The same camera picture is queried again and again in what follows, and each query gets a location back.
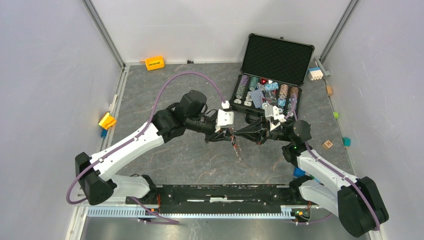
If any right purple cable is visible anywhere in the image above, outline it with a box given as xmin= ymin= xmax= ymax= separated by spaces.
xmin=284 ymin=93 xmax=381 ymax=232

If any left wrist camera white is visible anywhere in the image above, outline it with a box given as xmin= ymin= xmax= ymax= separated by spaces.
xmin=215 ymin=100 xmax=235 ymax=133

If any teal small cube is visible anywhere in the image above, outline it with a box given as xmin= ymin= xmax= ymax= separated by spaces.
xmin=342 ymin=136 xmax=351 ymax=148

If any wooden letter cube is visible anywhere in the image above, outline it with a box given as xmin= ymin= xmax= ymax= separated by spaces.
xmin=321 ymin=140 xmax=334 ymax=150

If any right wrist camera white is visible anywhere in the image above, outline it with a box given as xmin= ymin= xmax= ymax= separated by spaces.
xmin=262 ymin=102 xmax=287 ymax=131

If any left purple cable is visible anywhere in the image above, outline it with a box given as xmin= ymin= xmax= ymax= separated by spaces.
xmin=66 ymin=70 xmax=229 ymax=225

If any orange yellow toy block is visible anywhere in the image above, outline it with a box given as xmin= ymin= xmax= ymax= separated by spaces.
xmin=144 ymin=55 xmax=165 ymax=71

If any blue green white brick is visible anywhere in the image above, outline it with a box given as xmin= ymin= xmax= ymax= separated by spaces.
xmin=293 ymin=167 xmax=320 ymax=183

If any white toothed cable rail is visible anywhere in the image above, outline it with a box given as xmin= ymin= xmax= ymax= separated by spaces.
xmin=87 ymin=206 xmax=295 ymax=220

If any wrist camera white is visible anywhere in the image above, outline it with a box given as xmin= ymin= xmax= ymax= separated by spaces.
xmin=215 ymin=100 xmax=235 ymax=133
xmin=262 ymin=102 xmax=287 ymax=131

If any black poker chip case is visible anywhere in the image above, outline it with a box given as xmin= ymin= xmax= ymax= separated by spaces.
xmin=229 ymin=33 xmax=315 ymax=124

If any red handled keyring tool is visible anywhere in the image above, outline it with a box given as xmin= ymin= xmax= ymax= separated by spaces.
xmin=229 ymin=130 xmax=244 ymax=161

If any yellow orange block left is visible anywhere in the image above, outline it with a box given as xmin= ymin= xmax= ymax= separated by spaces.
xmin=98 ymin=112 xmax=117 ymax=130

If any purple cable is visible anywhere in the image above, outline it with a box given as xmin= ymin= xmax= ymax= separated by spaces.
xmin=66 ymin=70 xmax=229 ymax=225
xmin=284 ymin=93 xmax=381 ymax=232

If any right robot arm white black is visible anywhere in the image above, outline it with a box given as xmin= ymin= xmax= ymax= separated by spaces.
xmin=234 ymin=117 xmax=389 ymax=238

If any small wooden cube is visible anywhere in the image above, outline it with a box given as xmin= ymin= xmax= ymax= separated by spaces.
xmin=326 ymin=85 xmax=334 ymax=97

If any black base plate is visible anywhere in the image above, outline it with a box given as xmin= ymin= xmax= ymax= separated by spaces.
xmin=139 ymin=184 xmax=315 ymax=214

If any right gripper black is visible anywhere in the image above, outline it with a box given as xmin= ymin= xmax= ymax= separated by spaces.
xmin=234 ymin=113 xmax=293 ymax=145

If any blue small block left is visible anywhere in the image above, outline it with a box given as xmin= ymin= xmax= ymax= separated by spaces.
xmin=100 ymin=129 xmax=108 ymax=139

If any white blue toy block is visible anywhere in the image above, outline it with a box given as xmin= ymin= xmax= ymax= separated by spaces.
xmin=307 ymin=67 xmax=324 ymax=81

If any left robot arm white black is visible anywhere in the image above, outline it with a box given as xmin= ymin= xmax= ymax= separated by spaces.
xmin=71 ymin=90 xmax=234 ymax=206

